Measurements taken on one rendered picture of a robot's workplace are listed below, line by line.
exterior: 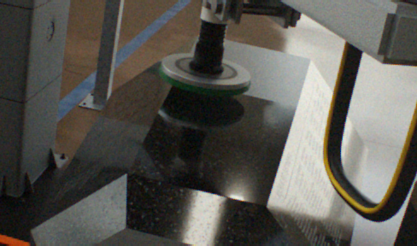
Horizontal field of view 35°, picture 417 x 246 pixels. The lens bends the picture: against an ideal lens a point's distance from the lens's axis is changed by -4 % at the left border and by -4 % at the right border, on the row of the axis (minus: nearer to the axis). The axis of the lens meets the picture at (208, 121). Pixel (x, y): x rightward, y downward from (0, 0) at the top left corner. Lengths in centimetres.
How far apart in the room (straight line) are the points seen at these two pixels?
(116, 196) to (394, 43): 57
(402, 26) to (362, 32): 6
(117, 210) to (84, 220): 8
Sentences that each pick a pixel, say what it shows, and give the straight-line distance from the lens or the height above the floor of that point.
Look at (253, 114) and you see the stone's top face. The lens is 156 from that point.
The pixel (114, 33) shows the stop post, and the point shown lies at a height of 42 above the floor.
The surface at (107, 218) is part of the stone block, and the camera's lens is 119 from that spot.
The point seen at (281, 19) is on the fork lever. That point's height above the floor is 112.
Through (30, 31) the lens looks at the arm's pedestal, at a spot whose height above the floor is 71.
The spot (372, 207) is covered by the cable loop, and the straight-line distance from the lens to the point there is 103.
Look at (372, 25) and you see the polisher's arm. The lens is 88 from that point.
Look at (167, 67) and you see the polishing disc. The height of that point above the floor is 92.
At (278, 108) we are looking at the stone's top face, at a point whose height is 87.
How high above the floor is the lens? 142
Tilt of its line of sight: 22 degrees down
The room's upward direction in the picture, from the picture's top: 11 degrees clockwise
